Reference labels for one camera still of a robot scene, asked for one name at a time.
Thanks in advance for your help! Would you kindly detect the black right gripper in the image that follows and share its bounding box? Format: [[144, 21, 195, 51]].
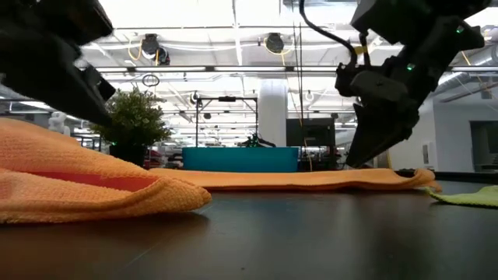
[[345, 56, 443, 169]]

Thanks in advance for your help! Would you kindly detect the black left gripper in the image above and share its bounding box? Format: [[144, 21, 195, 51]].
[[0, 26, 114, 128]]

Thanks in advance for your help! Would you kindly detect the orange microfiber towel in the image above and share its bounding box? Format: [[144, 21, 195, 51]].
[[149, 167, 443, 192], [0, 117, 213, 226]]

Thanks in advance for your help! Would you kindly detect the green microfiber towel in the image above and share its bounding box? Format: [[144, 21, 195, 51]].
[[423, 184, 498, 208]]

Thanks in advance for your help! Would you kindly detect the small potted green plant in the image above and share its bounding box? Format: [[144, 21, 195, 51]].
[[89, 88, 173, 167]]

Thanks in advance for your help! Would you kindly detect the black screen panel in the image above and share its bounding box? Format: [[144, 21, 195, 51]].
[[286, 117, 336, 148]]

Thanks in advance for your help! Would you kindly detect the white round pillar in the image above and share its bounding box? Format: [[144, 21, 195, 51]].
[[258, 79, 289, 148]]

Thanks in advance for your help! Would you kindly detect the blue plastic bin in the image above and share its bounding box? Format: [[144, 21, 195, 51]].
[[181, 146, 300, 173]]

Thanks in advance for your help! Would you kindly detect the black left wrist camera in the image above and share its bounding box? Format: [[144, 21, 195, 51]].
[[83, 65, 117, 103]]

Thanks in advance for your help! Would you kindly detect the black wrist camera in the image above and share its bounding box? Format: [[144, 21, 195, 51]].
[[83, 65, 117, 103], [335, 64, 409, 103]]

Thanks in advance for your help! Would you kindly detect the white wall box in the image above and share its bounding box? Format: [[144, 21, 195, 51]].
[[422, 142, 437, 166]]

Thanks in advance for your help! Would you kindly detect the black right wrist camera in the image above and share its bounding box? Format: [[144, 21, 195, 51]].
[[335, 64, 409, 103]]

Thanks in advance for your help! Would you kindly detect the black ceiling cable reel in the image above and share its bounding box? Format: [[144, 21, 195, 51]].
[[139, 33, 171, 66], [264, 33, 286, 54]]

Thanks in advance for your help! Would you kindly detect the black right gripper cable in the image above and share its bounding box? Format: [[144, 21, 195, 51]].
[[298, 0, 359, 65]]

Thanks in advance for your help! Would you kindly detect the black metal frame rig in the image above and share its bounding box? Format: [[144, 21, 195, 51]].
[[195, 96, 259, 148]]

